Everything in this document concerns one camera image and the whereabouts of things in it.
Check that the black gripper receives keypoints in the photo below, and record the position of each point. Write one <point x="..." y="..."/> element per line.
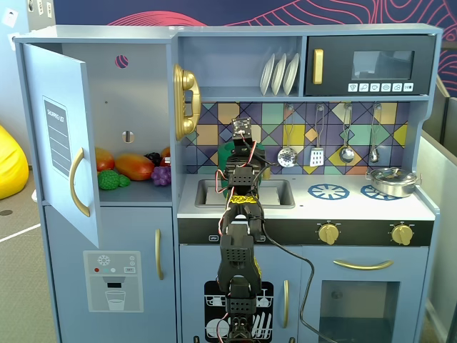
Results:
<point x="238" y="154"/>

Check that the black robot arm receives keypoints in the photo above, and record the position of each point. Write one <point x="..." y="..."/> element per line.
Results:
<point x="237" y="257"/>

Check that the steel pot with lid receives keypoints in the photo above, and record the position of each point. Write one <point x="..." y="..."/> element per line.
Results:
<point x="392" y="182"/>

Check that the gold faucet knob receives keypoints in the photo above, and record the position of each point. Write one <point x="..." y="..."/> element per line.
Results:
<point x="267" y="173"/>

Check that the metal skimmer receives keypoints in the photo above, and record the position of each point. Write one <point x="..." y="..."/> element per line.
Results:
<point x="287" y="157"/>

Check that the grey toy sink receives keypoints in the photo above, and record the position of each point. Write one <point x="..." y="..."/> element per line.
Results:
<point x="285" y="193"/>

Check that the metal slotted spatula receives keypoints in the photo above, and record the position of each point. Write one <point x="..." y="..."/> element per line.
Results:
<point x="317" y="157"/>

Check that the red orange toy fruit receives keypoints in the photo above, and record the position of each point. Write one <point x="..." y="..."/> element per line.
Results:
<point x="165" y="157"/>

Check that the purple toy grapes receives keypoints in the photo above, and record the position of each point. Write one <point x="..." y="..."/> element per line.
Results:
<point x="161" y="176"/>

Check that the white toy plate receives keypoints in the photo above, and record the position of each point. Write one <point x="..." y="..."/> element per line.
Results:
<point x="278" y="75"/>
<point x="267" y="75"/>
<point x="291" y="75"/>

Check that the dark toy blackberry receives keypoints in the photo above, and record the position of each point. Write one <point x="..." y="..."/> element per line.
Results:
<point x="153" y="158"/>

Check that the blue toy kitchen unit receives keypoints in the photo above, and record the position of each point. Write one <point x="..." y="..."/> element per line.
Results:
<point x="235" y="64"/>

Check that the gold toy telephone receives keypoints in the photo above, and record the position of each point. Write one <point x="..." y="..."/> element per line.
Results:
<point x="187" y="82"/>

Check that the metal ladle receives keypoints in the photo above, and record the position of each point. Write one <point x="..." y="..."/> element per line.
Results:
<point x="346" y="154"/>

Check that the large orange toy mango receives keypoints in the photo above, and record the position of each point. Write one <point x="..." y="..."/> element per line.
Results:
<point x="134" y="167"/>

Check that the gold stove knob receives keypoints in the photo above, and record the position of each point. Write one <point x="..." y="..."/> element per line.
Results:
<point x="402" y="234"/>
<point x="328" y="234"/>

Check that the green toy leaf vegetable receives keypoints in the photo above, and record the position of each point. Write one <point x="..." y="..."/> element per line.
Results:
<point x="124" y="181"/>

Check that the blue freezer door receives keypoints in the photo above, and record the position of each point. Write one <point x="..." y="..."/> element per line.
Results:
<point x="135" y="228"/>

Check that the metal spoon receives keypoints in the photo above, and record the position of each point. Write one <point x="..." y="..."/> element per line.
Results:
<point x="374" y="155"/>

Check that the black microwave door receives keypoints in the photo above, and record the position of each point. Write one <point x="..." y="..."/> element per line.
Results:
<point x="335" y="64"/>

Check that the green toy broccoli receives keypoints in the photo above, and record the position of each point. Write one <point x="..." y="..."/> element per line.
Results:
<point x="108" y="179"/>

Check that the small red yellow toy mango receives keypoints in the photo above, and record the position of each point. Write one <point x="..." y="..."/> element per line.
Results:
<point x="104" y="160"/>

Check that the grey partition panel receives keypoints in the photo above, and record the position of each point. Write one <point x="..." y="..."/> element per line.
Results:
<point x="437" y="186"/>

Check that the blue oven door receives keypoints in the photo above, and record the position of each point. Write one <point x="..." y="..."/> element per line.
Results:
<point x="410" y="271"/>

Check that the blue fridge door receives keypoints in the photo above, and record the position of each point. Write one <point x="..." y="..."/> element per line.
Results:
<point x="53" y="82"/>

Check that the yellow beanbag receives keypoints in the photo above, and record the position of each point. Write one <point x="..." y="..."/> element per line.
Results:
<point x="10" y="168"/>

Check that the small wrist camera board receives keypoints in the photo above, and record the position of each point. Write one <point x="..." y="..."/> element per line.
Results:
<point x="241" y="126"/>

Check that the white wall socket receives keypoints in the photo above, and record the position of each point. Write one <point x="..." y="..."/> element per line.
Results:
<point x="9" y="16"/>

